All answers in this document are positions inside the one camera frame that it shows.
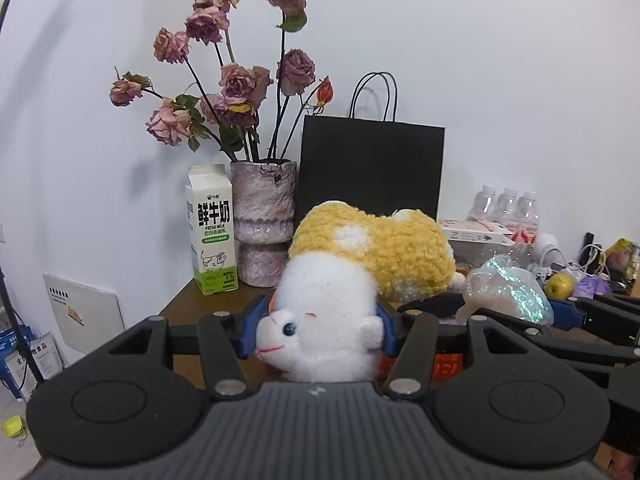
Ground yellow green apple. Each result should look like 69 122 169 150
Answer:
544 272 576 300

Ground purple textured vase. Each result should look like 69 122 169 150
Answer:
230 159 297 288

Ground clear water bottle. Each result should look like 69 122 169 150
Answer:
495 187 518 231
515 191 542 241
470 185 498 226

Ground dried pink roses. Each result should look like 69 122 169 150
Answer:
109 0 335 163

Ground black paper bag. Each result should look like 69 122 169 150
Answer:
296 72 446 221

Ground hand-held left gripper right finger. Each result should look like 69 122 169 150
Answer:
375 296 551 401

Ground white board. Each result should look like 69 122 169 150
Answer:
42 274 126 356

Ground blue white food packet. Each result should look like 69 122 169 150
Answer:
0 327 63 401

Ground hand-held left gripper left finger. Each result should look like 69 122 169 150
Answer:
107 294 268 401

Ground colourful snack packet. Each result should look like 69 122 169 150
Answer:
605 237 640 281

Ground small yellow object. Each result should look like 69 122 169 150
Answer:
2 416 28 441

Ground iridescent plastic bag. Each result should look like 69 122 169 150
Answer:
457 255 555 326

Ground white and yellow plush toy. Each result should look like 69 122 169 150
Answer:
254 201 466 383

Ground purple tissue pack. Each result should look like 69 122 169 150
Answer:
572 275 613 298

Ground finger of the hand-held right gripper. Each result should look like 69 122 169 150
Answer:
397 291 640 391
547 294 640 346

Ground white green milk carton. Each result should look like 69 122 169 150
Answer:
185 164 239 297

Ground white round device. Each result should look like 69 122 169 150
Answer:
532 232 568 273

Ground white charger cable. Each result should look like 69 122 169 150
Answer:
580 245 607 277

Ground black stand pole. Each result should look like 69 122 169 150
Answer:
0 265 46 386

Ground white flat box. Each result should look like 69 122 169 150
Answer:
437 219 516 247

